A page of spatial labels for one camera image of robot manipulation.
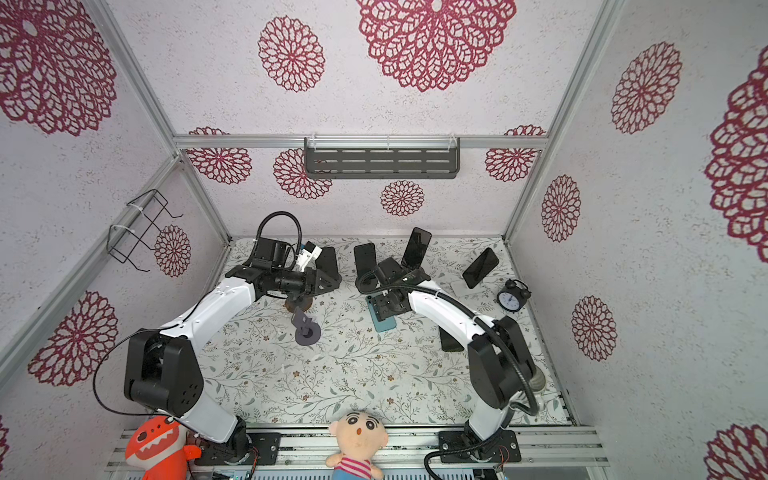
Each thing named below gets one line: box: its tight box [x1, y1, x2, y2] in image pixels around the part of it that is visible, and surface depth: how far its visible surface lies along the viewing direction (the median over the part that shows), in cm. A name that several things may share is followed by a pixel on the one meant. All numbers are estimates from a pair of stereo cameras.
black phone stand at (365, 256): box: [353, 242, 377, 278], surface depth 97 cm
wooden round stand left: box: [283, 296, 313, 313], surface depth 102 cm
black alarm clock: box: [497, 278, 532, 312], surface depth 98 cm
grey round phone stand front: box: [291, 306, 321, 346], surface depth 93 cm
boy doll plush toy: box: [325, 411, 389, 480], surface depth 70 cm
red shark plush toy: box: [125, 416, 202, 480], surface depth 69 cm
